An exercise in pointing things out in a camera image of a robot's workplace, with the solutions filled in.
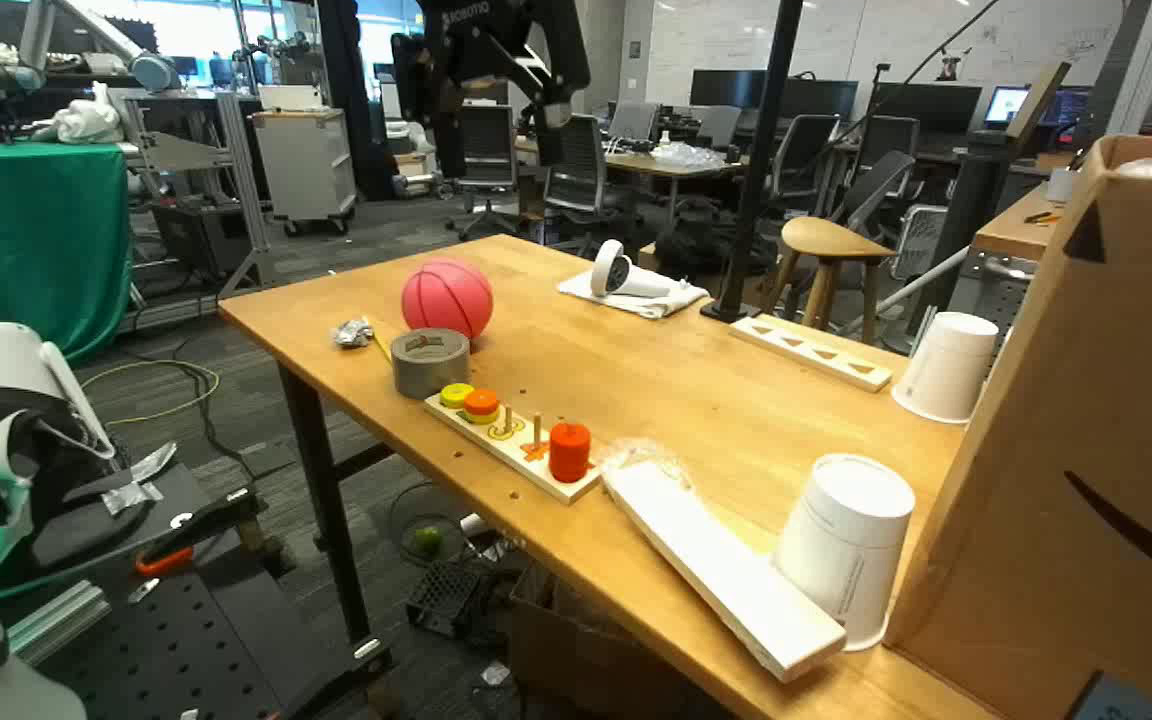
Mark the small green ball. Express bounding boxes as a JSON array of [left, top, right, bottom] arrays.
[[407, 523, 450, 563]]

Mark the black office chair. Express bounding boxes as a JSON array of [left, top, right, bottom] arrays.
[[841, 113, 924, 232], [767, 113, 846, 215], [538, 113, 614, 257], [447, 101, 529, 241]]

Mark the wooden office desk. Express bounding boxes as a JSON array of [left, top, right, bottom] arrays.
[[598, 138, 748, 193]]

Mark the dark computer monitor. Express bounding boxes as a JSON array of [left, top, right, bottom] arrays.
[[866, 79, 988, 138], [686, 70, 858, 119]]

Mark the white VR controller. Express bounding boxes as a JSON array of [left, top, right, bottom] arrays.
[[588, 236, 680, 303]]

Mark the white rolling cabinet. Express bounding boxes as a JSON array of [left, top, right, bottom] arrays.
[[252, 108, 358, 241]]

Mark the white cloth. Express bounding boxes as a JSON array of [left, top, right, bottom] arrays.
[[557, 260, 711, 323]]

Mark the crumpled foil piece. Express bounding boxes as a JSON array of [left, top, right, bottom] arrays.
[[332, 316, 379, 351]]

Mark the round wooden stool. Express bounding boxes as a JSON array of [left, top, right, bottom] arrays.
[[760, 213, 896, 338]]

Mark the red stacking cylinder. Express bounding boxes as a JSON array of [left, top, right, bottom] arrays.
[[542, 419, 597, 490]]

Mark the wooden peg hole board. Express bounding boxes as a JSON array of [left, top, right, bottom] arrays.
[[727, 311, 896, 398]]

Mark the grey office chair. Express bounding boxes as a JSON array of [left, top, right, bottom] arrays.
[[887, 197, 955, 294]]

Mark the lit computer monitor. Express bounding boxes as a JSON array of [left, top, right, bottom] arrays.
[[980, 79, 1099, 139]]

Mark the white paper cup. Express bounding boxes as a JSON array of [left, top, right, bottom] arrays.
[[772, 451, 919, 658], [887, 309, 1005, 427]]

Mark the green table cloth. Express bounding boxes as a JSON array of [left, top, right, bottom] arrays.
[[0, 139, 135, 363]]

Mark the black keyboard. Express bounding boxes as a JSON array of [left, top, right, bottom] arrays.
[[403, 555, 514, 639]]

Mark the large cardboard shipping box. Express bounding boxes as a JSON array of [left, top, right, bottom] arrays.
[[882, 134, 1152, 720]]

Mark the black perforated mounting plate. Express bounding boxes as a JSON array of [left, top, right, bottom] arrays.
[[11, 455, 393, 720]]

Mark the black camera stand pole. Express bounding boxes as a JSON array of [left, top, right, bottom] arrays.
[[711, 0, 808, 323]]

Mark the grey duct tape roll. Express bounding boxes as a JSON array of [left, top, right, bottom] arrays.
[[389, 323, 473, 405]]

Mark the orange stacking ring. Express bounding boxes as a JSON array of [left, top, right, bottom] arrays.
[[459, 389, 506, 427]]

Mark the orange handled tool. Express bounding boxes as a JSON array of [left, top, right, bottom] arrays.
[[132, 542, 196, 582]]

